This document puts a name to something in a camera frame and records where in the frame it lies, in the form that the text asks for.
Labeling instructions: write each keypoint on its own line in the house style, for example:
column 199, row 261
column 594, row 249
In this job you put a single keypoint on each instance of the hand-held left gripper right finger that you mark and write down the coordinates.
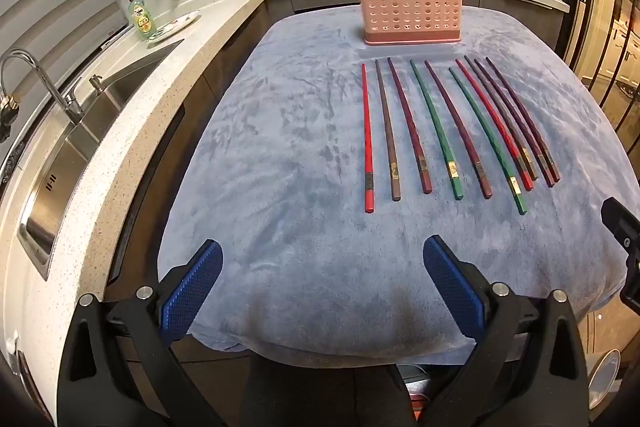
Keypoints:
column 452, row 292

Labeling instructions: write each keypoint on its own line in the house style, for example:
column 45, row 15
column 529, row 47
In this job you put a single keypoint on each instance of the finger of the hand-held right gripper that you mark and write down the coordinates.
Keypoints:
column 620, row 224

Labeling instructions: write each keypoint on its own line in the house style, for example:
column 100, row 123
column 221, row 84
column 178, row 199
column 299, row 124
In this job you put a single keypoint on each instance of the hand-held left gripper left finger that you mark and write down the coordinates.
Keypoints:
column 192, row 292

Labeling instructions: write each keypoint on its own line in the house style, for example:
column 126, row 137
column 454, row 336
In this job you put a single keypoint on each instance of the purple chopstick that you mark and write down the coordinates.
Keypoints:
column 545, row 167
column 550, row 164

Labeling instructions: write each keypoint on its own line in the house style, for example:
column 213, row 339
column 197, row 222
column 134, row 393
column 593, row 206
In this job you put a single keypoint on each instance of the green chopstick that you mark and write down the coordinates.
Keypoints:
column 451, row 168
column 513, row 184

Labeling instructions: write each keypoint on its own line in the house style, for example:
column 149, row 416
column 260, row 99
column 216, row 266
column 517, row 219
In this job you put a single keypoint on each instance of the brown chopstick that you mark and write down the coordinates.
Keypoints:
column 394, row 170
column 524, row 154

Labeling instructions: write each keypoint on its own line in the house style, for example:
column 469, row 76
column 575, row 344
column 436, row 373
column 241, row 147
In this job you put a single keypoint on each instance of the dark red chopstick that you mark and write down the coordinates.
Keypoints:
column 421, row 166
column 478, row 169

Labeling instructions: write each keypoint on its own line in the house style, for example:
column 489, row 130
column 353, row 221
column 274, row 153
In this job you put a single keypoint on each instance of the pink perforated utensil basket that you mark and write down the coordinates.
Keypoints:
column 407, row 7

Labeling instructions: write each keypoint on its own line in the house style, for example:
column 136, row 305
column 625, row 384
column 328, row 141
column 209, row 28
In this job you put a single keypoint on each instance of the blue fleece blanket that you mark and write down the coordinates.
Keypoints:
column 300, row 182

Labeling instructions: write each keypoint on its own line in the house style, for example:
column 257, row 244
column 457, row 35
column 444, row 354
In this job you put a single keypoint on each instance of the white round dish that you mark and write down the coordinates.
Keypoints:
column 605, row 379

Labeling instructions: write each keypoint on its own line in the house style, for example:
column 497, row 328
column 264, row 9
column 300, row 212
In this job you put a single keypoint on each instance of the steel sink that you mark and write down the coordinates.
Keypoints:
column 90, row 142

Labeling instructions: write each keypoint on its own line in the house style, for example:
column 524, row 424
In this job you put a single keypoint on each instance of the chrome faucet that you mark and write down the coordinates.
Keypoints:
column 55, row 77

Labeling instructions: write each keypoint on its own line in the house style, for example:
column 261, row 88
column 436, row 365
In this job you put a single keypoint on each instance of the black faucet sprayer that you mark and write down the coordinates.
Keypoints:
column 7, row 112

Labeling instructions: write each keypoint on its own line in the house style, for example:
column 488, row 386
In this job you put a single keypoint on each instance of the patterned plate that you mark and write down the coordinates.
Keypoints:
column 175, row 24

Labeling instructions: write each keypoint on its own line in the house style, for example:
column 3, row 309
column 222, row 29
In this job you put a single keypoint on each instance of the green dish soap bottle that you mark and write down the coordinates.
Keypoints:
column 142, row 19

